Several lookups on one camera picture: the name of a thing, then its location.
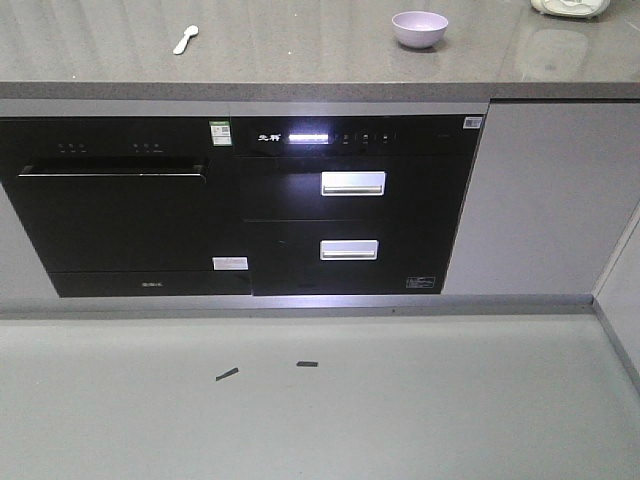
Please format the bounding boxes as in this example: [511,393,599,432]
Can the lilac plastic bowl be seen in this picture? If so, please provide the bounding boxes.
[392,11,449,49]

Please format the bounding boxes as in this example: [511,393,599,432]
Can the mint green plastic spoon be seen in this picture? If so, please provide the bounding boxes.
[172,25,199,55]

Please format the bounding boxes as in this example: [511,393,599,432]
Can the black disinfection cabinet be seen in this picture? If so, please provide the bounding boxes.
[231,114,483,296]

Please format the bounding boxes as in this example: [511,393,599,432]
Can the black built-in dishwasher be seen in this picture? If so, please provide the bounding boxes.
[1,117,251,297]

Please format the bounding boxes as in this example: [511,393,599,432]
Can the white side cabinet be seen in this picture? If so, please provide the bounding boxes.
[593,206,639,389]

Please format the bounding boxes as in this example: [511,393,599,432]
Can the white blender appliance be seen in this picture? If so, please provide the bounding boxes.
[530,0,610,19]

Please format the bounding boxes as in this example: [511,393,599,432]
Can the lower silver drawer handle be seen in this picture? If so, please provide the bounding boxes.
[319,240,379,261]

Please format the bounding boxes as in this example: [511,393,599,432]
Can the silver drawer handle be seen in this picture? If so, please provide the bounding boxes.
[320,171,386,196]
[319,240,379,261]

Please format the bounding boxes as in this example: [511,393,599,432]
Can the upper silver drawer handle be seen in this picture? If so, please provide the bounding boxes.
[320,171,386,196]

